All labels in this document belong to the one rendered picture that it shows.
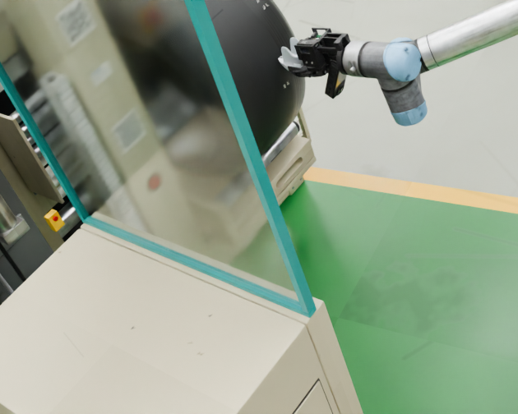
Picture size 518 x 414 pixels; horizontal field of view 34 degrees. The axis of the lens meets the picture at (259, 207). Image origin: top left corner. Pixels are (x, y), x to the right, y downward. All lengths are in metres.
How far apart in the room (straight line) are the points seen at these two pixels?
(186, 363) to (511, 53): 2.87
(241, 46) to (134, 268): 0.63
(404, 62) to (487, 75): 2.14
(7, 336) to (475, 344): 1.69
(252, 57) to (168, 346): 0.79
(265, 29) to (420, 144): 1.68
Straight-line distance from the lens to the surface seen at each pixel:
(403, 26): 4.27
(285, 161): 2.24
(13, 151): 2.36
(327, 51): 1.83
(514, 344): 2.81
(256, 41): 1.93
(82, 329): 1.46
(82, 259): 1.58
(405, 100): 1.78
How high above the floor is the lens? 2.26
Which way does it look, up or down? 41 degrees down
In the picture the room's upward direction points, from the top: 21 degrees counter-clockwise
